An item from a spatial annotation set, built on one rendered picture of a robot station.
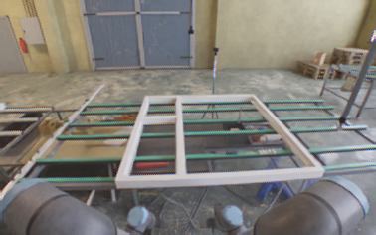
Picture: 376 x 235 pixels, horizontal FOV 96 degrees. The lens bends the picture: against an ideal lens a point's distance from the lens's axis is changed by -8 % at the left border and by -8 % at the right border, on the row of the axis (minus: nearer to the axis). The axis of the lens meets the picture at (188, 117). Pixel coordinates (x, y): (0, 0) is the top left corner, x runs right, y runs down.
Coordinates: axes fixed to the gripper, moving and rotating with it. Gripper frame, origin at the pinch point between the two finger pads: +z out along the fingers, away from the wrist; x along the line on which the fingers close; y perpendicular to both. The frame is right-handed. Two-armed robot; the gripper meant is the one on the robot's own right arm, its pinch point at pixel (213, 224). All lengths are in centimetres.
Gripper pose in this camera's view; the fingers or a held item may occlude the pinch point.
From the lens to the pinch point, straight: 131.8
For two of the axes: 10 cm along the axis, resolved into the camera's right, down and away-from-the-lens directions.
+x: 9.8, 0.2, 2.2
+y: 1.2, 7.9, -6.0
